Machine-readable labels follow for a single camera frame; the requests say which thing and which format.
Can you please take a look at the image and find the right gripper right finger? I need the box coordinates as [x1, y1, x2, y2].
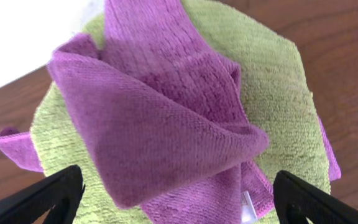
[273, 170, 358, 224]

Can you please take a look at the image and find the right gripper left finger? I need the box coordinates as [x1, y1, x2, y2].
[0, 165, 85, 224]

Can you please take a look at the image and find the purple microfiber cloth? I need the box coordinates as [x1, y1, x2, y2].
[48, 0, 269, 223]

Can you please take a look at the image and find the green microfiber cloth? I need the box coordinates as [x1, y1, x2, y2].
[30, 1, 335, 223]

